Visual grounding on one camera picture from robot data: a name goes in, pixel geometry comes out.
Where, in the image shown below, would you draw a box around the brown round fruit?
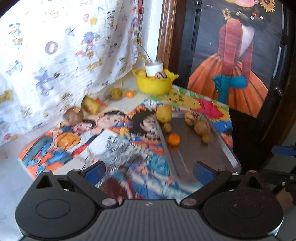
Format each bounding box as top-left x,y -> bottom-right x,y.
194,121 -> 210,136

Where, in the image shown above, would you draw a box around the kiwi with sticker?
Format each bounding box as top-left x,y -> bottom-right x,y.
63,107 -> 84,125

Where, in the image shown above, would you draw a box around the small brown longan fruit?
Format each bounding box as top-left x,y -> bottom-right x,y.
163,123 -> 172,133

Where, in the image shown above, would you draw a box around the green pear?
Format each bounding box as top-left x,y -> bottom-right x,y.
81,96 -> 100,115
108,88 -> 123,100

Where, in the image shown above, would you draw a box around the small orange citrus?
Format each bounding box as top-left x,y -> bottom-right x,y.
126,90 -> 134,98

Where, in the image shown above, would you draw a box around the metal tray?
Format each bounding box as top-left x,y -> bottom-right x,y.
154,112 -> 241,185

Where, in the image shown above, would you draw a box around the cartoon kids drawing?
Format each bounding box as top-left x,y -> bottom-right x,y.
18,106 -> 127,178

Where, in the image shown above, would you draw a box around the grey dragon drawing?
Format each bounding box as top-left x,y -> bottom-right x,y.
87,131 -> 202,202

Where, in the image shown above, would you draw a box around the orange mandarin on tray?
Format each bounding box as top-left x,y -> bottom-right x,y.
168,133 -> 181,146

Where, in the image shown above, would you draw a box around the striped pepino melon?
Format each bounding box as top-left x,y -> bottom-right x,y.
184,110 -> 201,126

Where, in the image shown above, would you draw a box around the yellow lemon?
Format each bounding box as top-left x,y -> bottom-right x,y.
156,106 -> 172,123

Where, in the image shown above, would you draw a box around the yellow plastic bowl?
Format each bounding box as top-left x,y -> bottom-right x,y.
132,68 -> 179,95

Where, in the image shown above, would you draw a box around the striped fruit in bowl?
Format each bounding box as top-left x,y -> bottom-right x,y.
154,71 -> 168,79

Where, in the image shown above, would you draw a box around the white jar with twigs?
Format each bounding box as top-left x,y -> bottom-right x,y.
145,60 -> 163,77

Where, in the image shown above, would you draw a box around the girl orange dress poster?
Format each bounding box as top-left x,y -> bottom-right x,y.
187,1 -> 283,117

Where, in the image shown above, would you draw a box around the white cartoon print cloth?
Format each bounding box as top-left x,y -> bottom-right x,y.
1,1 -> 143,144

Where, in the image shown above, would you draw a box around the wooden door frame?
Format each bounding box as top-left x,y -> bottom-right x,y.
157,0 -> 177,69

